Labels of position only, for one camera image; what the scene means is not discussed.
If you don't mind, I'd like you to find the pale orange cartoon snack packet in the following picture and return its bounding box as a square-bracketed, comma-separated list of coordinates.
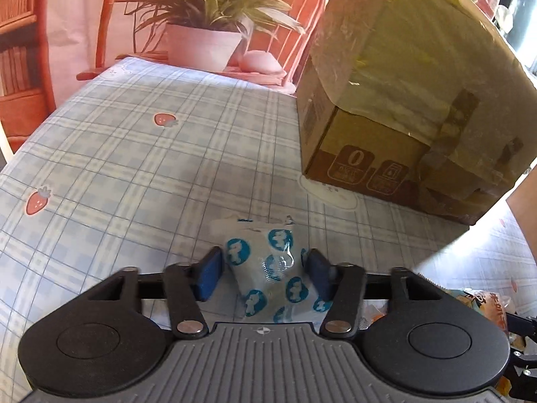
[445, 287, 511, 339]

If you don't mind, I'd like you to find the printed room wall poster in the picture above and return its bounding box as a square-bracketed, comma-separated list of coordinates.
[0, 0, 510, 164]

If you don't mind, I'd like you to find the blue checked strawberry tablecloth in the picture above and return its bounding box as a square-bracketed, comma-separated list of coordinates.
[0, 56, 537, 387]

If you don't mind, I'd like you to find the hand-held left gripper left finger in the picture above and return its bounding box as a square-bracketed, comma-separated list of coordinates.
[84, 247, 225, 340]

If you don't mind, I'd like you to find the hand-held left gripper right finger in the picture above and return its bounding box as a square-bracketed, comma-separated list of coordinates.
[300, 249, 445, 340]

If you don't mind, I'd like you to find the taped brown cardboard box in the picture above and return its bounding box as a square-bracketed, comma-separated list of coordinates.
[296, 0, 537, 226]

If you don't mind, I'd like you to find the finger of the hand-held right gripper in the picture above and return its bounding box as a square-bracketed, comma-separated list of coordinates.
[504, 313, 537, 380]

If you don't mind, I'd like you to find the white packet with blue circles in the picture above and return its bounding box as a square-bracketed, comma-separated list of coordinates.
[210, 215, 336, 325]

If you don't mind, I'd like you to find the wooden panel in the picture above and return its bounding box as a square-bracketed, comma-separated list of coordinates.
[506, 172, 537, 263]

